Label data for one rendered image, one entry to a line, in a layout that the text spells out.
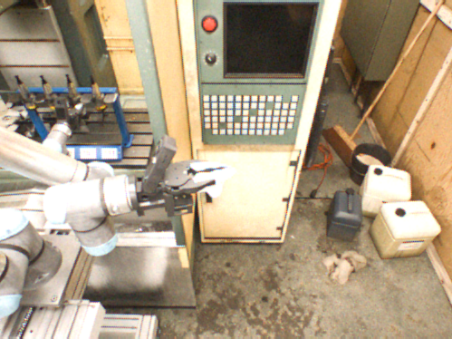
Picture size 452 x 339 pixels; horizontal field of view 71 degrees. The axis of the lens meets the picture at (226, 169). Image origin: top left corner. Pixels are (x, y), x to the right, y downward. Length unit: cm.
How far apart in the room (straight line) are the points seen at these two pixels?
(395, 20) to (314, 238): 183
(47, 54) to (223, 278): 180
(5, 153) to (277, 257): 193
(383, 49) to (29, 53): 265
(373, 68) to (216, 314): 240
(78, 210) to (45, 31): 171
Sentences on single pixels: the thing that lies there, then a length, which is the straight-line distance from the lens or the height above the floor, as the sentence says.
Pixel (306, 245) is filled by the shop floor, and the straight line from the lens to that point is 245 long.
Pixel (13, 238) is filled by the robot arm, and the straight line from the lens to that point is 95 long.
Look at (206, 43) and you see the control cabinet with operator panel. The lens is 126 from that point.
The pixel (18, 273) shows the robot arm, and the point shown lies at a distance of 92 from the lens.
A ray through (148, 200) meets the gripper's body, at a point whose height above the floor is 154.
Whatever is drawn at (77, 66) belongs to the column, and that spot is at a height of 105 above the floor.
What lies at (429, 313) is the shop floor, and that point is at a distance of 251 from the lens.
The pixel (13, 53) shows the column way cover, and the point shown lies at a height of 116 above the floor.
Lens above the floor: 204
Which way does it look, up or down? 46 degrees down
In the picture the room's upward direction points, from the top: straight up
